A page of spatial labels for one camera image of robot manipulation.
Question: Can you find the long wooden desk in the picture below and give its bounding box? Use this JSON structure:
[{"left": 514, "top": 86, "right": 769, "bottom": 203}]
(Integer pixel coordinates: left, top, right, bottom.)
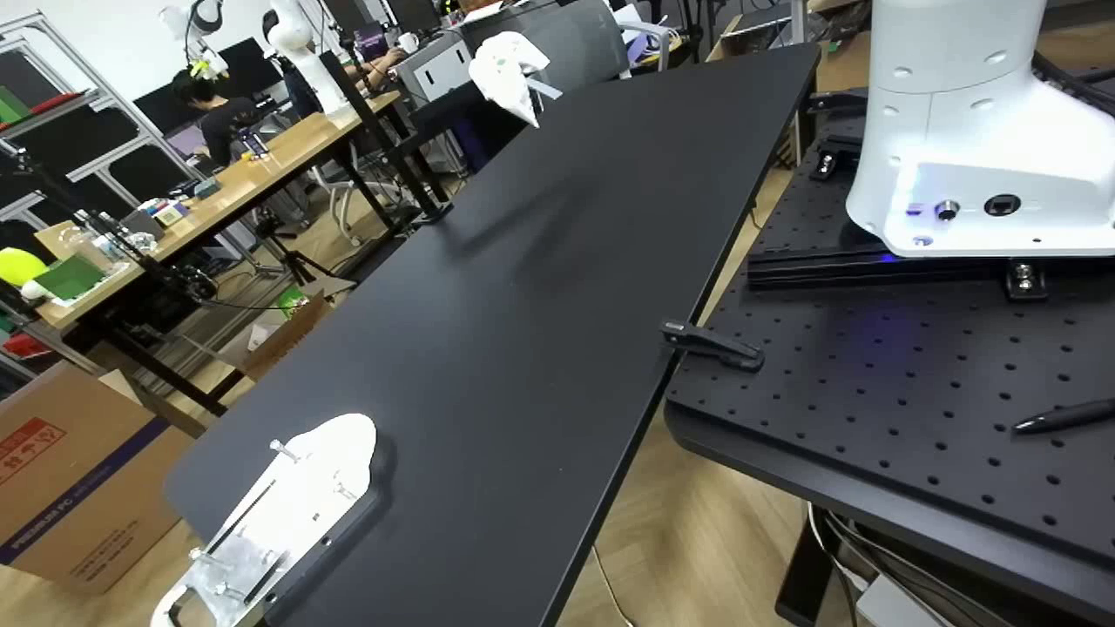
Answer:
[{"left": 32, "top": 86, "right": 405, "bottom": 336}]

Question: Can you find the black clamp lever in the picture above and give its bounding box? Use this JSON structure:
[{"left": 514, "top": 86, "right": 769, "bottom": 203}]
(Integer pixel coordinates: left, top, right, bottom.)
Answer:
[{"left": 663, "top": 319, "right": 762, "bottom": 373}]

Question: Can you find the brown cardboard box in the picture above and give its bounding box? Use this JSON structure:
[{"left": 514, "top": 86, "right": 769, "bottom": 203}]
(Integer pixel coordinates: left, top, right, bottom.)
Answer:
[{"left": 0, "top": 364, "right": 191, "bottom": 591}]

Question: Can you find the black pen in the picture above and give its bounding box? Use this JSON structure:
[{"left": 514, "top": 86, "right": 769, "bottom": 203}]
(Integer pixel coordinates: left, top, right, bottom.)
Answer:
[{"left": 1009, "top": 396, "right": 1115, "bottom": 436}]

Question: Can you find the grey cabinet with slots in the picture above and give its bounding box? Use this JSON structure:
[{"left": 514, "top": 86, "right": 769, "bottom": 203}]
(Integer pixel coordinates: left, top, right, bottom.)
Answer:
[{"left": 398, "top": 35, "right": 470, "bottom": 106}]

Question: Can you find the seated person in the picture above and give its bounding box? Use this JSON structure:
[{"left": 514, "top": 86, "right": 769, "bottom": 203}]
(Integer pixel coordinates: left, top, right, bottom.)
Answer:
[{"left": 169, "top": 70, "right": 275, "bottom": 167}]

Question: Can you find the white towel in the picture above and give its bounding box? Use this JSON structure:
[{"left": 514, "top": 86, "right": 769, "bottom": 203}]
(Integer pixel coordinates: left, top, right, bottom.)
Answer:
[{"left": 470, "top": 30, "right": 549, "bottom": 126}]

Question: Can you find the black aluminium rail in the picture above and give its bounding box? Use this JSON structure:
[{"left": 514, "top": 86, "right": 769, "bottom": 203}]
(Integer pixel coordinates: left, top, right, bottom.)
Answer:
[{"left": 747, "top": 249, "right": 1115, "bottom": 294}]

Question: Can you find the black perforated breadboard plate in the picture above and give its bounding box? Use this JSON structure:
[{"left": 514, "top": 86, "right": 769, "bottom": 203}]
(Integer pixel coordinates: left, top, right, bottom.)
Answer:
[{"left": 663, "top": 114, "right": 1115, "bottom": 622}]

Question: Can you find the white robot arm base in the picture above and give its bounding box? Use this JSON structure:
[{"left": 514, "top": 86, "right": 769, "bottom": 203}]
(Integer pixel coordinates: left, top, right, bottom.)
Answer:
[{"left": 848, "top": 0, "right": 1115, "bottom": 259}]

